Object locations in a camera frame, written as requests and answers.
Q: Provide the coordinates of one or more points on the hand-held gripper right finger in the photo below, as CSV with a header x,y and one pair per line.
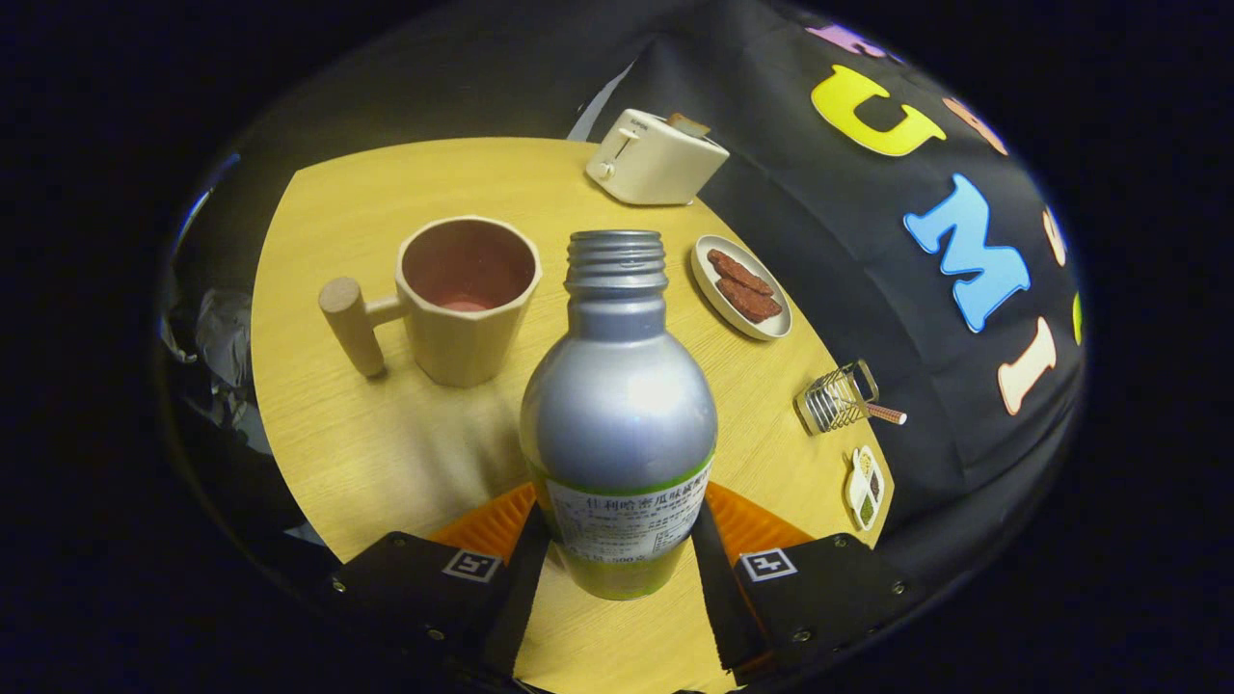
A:
x,y
829,598

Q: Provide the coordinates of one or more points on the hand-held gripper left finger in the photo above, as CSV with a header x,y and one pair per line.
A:
x,y
405,593

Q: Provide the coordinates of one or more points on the silver bottle green label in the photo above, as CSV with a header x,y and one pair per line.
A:
x,y
617,414

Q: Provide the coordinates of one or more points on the white divided condiment dish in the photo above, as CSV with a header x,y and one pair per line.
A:
x,y
865,492

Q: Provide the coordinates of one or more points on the wooden table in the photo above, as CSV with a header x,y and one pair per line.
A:
x,y
405,453

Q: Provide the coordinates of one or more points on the brown meat slice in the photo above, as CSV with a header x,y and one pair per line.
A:
x,y
737,270
752,303

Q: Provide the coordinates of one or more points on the crumpled grey plastic sheet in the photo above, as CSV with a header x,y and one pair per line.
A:
x,y
227,337

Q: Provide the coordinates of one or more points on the small beige plate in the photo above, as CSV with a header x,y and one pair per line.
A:
x,y
713,289

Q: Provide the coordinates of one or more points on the cream white toaster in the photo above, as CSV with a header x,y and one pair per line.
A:
x,y
656,169

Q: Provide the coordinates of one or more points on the toast slice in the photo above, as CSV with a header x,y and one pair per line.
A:
x,y
689,123

